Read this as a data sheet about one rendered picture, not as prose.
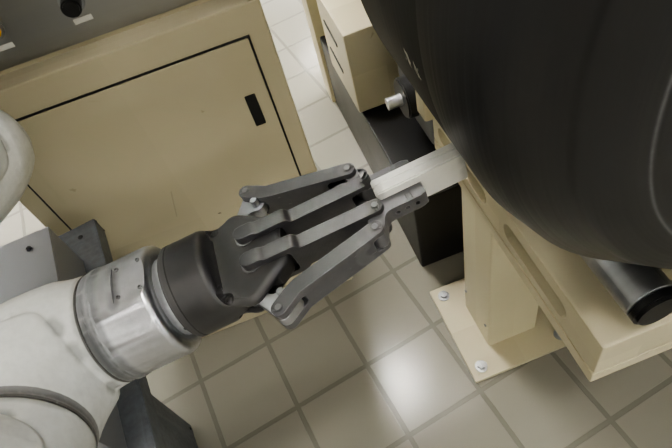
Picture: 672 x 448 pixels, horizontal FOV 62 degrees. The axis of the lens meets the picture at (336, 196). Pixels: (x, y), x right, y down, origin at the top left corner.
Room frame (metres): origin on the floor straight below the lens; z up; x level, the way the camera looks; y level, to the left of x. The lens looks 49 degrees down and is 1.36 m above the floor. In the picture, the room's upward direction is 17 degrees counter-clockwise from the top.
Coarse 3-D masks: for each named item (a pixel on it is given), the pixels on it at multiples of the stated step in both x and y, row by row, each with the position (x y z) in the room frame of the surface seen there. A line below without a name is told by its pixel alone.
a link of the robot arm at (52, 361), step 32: (64, 288) 0.26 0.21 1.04; (0, 320) 0.25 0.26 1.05; (32, 320) 0.24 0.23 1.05; (64, 320) 0.23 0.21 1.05; (0, 352) 0.21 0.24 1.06; (32, 352) 0.21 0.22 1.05; (64, 352) 0.21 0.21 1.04; (0, 384) 0.19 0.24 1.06; (32, 384) 0.19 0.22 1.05; (64, 384) 0.19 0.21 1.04; (96, 384) 0.20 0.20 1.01; (96, 416) 0.17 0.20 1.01
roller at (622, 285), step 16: (608, 272) 0.21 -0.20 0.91; (624, 272) 0.20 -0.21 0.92; (640, 272) 0.20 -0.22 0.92; (656, 272) 0.19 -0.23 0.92; (608, 288) 0.20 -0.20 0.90; (624, 288) 0.19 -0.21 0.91; (640, 288) 0.18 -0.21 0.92; (656, 288) 0.18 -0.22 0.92; (624, 304) 0.18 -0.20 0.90; (640, 304) 0.17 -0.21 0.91; (656, 304) 0.17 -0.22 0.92; (640, 320) 0.17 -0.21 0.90; (656, 320) 0.17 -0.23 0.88
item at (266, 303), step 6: (282, 288) 0.21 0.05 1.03; (270, 294) 0.22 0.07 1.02; (276, 294) 0.21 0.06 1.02; (264, 300) 0.21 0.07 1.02; (270, 300) 0.21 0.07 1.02; (300, 300) 0.20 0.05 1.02; (264, 306) 0.21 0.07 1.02; (270, 306) 0.21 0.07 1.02; (300, 306) 0.20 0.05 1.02; (270, 312) 0.20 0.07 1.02; (294, 312) 0.20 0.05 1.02; (300, 312) 0.20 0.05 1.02; (288, 318) 0.19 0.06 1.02; (294, 318) 0.20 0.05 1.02; (288, 324) 0.19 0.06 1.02
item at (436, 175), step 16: (432, 160) 0.27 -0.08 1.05; (448, 160) 0.26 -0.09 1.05; (464, 160) 0.26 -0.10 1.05; (400, 176) 0.26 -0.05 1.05; (416, 176) 0.26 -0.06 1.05; (432, 176) 0.26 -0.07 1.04; (448, 176) 0.26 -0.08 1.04; (464, 176) 0.26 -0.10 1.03; (384, 192) 0.26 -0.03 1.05; (432, 192) 0.26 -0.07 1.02
